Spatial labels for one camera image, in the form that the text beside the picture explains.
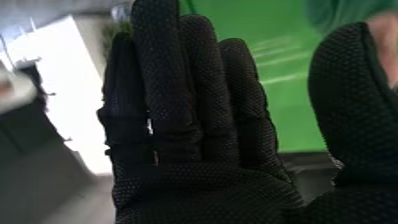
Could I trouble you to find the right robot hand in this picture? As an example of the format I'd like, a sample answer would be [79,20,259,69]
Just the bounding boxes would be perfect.
[95,0,398,224]

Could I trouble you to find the person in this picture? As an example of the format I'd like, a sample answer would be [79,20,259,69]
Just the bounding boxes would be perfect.
[303,0,398,88]

